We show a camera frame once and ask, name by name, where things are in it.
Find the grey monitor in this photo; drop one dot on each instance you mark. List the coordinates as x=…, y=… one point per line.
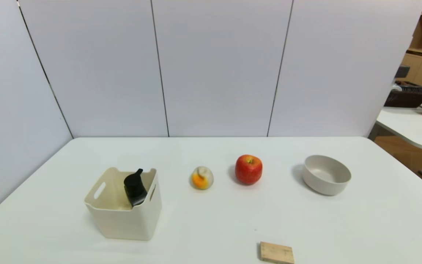
x=401, y=71

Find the grey round bowl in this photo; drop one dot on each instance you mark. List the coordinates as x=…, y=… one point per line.
x=326, y=178

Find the dark woven basket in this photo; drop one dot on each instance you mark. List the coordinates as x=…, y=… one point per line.
x=407, y=98

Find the cream plastic storage box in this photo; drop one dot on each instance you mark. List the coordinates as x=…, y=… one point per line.
x=126, y=223

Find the red apple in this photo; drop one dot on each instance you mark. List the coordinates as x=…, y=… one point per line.
x=248, y=169

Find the small white object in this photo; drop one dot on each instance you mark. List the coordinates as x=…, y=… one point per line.
x=396, y=87

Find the small wooden block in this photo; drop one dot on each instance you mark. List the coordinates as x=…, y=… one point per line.
x=277, y=253

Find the white side table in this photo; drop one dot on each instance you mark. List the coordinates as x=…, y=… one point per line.
x=412, y=126

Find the black pump dispenser bottle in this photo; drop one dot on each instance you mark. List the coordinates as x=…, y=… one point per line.
x=135, y=188

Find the white and orange toy fruit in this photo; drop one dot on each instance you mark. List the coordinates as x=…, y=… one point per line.
x=202, y=178

